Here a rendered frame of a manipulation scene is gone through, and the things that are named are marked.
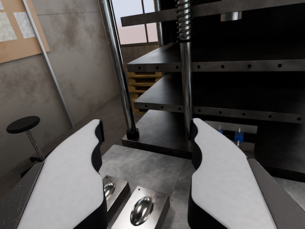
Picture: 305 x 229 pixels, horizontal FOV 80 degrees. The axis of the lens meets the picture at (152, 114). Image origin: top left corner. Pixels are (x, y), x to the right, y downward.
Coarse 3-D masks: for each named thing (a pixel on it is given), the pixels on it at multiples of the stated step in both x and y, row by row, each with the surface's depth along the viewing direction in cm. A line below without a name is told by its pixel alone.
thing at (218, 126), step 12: (204, 120) 105; (216, 120) 103; (228, 120) 102; (240, 120) 100; (252, 120) 99; (228, 132) 103; (240, 132) 100; (252, 132) 97; (240, 144) 103; (252, 144) 100
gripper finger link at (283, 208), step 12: (252, 168) 8; (264, 180) 7; (264, 192) 7; (276, 192) 7; (276, 204) 6; (288, 204) 6; (276, 216) 6; (288, 216) 6; (300, 216) 6; (288, 228) 6; (300, 228) 6
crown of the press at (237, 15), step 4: (232, 12) 98; (236, 12) 98; (240, 12) 98; (220, 16) 104; (224, 16) 101; (228, 16) 100; (232, 16) 99; (236, 16) 99; (240, 16) 99; (220, 20) 105; (224, 20) 102; (228, 20) 100
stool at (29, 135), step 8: (16, 120) 216; (24, 120) 213; (32, 120) 210; (8, 128) 200; (16, 128) 198; (24, 128) 198; (32, 136) 218; (32, 144) 221; (40, 152) 229; (32, 160) 247; (40, 160) 234
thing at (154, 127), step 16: (160, 112) 159; (176, 112) 155; (144, 128) 139; (160, 128) 136; (176, 128) 134; (272, 128) 119; (288, 128) 117; (304, 128) 115; (128, 144) 130; (144, 144) 123; (160, 144) 119; (176, 144) 117; (256, 144) 107; (272, 144) 106; (288, 144) 104; (304, 144) 102; (256, 160) 97; (272, 160) 95; (288, 160) 94; (304, 160) 92; (288, 176) 90; (304, 176) 87
